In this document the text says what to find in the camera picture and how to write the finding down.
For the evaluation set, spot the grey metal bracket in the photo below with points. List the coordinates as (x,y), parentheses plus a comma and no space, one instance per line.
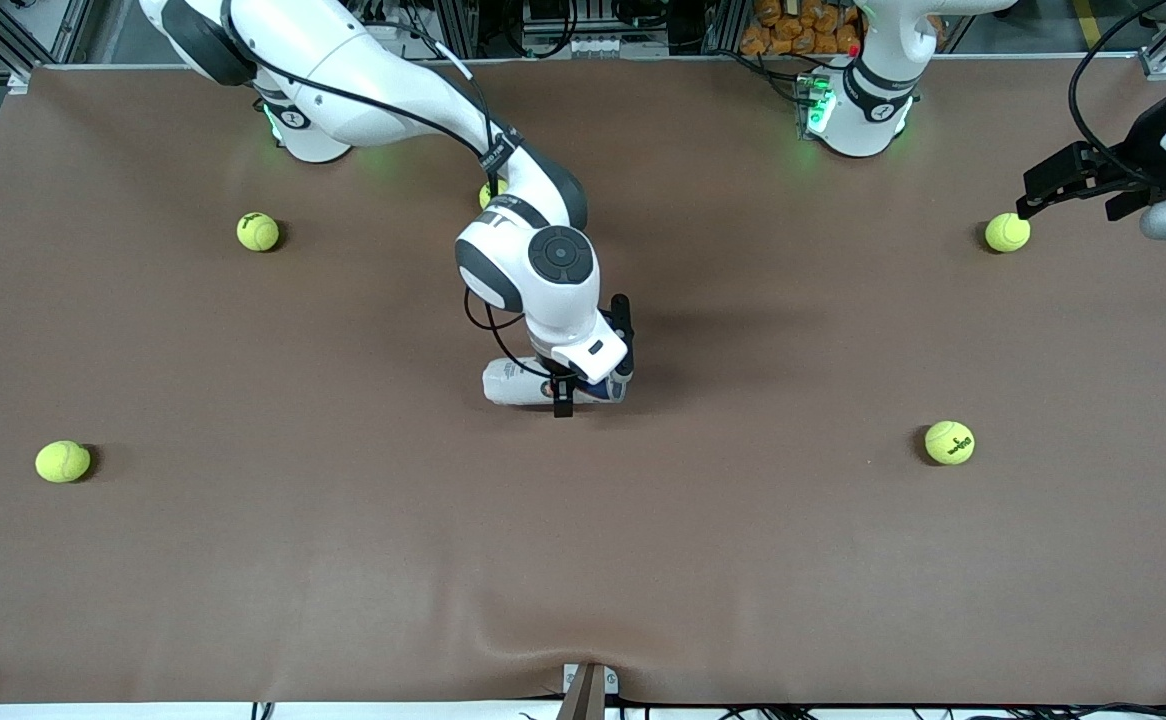
(611,682)

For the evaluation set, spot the brown camera post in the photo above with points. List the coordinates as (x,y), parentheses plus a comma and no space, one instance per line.
(583,700)

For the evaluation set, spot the yellow-green tennis ball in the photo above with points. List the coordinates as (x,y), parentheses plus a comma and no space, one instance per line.
(1007,232)
(257,231)
(949,442)
(62,461)
(491,197)

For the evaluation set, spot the white tennis ball can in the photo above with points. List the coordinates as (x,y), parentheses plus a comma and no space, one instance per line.
(513,385)

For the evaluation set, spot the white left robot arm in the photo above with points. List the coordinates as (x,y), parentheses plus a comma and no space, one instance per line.
(868,120)

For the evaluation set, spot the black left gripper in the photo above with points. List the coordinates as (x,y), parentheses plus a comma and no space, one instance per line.
(1140,152)

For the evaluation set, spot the bag of orange items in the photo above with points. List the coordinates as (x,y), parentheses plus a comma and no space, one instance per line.
(793,25)

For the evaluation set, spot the brown table mat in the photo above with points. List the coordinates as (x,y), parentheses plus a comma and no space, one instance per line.
(343,550)

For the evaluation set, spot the aluminium frame post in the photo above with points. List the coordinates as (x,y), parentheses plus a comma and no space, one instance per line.
(458,25)
(728,25)

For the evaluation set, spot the green-lit control box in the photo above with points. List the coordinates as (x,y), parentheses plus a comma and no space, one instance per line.
(811,105)

